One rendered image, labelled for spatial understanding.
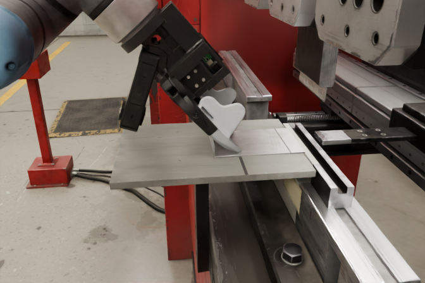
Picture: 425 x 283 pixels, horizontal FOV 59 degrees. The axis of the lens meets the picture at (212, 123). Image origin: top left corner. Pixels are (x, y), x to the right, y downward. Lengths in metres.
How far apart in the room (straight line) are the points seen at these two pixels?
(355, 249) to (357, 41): 0.22
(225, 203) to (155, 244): 1.30
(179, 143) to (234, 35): 0.87
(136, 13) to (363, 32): 0.26
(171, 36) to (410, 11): 0.29
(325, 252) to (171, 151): 0.24
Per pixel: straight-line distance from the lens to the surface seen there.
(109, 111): 3.55
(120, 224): 2.08
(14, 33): 0.35
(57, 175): 2.47
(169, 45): 0.50
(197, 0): 1.36
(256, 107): 0.89
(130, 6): 0.47
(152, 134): 0.60
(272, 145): 0.56
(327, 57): 0.50
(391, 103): 0.85
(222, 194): 0.67
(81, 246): 2.00
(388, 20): 0.30
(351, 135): 0.61
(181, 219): 1.69
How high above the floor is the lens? 1.25
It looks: 23 degrees down
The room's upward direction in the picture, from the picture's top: straight up
